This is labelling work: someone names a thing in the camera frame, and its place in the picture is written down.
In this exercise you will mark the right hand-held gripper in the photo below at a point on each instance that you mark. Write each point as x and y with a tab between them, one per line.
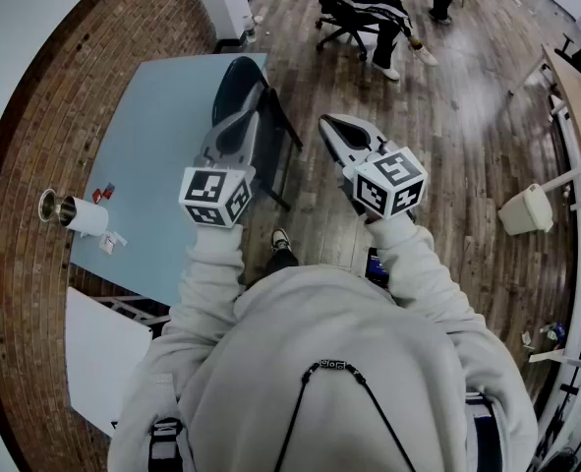
388	182

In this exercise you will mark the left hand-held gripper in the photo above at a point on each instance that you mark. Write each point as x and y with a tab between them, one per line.
216	192

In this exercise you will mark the person's right forearm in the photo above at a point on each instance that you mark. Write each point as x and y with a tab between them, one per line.
408	263

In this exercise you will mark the person's left forearm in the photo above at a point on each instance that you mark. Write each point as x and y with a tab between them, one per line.
211	273

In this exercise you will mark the light blue table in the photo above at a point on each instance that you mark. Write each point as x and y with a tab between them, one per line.
157	131

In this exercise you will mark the clear plastic bottle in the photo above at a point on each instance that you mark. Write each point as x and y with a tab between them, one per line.
249	28

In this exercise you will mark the person's white sneaker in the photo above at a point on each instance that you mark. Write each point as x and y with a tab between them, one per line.
279	239

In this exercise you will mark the black waist-worn device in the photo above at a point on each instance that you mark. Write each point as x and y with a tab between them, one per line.
377	266

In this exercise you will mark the person's black trouser legs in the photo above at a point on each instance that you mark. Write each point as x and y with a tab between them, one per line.
281	262

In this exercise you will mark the small red packet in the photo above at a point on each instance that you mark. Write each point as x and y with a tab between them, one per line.
97	194
109	190

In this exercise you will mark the white paper packets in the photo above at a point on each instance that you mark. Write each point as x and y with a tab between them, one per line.
109	242

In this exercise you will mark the white cylindrical cup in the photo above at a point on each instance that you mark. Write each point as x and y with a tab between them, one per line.
88	218

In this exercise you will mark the person's grey hoodie torso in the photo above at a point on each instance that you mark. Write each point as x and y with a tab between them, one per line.
319	322

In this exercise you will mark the white waste bin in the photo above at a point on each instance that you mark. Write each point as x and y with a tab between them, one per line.
526	210

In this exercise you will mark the metal cup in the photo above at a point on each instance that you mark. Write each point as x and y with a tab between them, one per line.
48	205

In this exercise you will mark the white board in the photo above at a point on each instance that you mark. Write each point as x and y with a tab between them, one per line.
103	357

